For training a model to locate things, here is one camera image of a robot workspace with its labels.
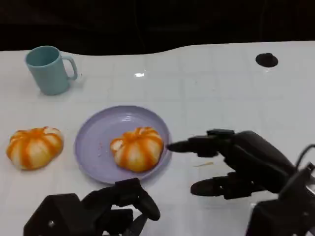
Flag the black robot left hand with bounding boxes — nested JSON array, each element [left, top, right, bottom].
[[81, 177, 161, 236]]

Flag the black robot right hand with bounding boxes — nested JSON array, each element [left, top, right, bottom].
[[166, 128, 296, 200]]

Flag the orange white toy bread roll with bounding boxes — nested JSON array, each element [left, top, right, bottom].
[[6, 126, 64, 171], [110, 126, 164, 173]]

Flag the lilac plate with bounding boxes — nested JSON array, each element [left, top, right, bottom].
[[74, 105, 172, 185]]

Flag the black round table grommet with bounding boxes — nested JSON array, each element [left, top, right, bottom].
[[255, 53, 279, 67]]

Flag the pale green mug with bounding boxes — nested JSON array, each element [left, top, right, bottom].
[[25, 45, 78, 96]]

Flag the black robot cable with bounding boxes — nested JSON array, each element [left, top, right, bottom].
[[294, 144, 315, 171]]

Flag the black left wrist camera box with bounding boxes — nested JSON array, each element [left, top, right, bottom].
[[23, 193, 99, 236]]

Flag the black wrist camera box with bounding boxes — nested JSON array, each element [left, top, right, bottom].
[[23, 193, 99, 236], [245, 198, 315, 236]]

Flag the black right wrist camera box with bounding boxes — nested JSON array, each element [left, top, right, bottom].
[[245, 198, 315, 236]]

